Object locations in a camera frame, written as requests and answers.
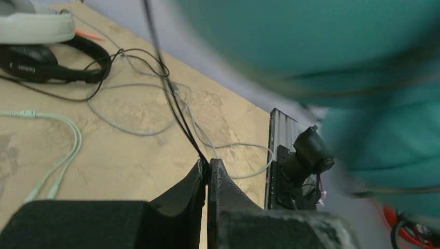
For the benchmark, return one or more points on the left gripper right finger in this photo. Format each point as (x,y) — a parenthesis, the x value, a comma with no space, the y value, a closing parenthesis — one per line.
(235,221)

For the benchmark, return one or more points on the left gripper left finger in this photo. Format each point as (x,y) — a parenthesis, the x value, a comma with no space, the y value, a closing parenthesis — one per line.
(172,220)

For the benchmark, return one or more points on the mint green headphones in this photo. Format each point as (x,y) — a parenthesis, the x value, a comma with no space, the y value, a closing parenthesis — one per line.
(37,149)

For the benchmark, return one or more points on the black wired earbuds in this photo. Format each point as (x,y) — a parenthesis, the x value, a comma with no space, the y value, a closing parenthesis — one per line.
(169,88)

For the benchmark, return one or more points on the black headphones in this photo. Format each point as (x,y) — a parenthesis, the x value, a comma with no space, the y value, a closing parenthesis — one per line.
(38,64)

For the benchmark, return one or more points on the teal cat-ear headphones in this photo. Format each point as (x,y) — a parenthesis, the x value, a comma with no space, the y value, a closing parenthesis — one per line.
(373,64)

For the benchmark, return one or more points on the white grey headphones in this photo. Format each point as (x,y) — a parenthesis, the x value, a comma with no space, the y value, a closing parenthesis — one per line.
(28,23)

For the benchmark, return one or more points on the orange pencil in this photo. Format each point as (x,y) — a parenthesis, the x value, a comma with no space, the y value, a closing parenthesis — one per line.
(89,35)

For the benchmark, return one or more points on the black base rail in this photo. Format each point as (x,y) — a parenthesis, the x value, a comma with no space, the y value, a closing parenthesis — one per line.
(300,156)

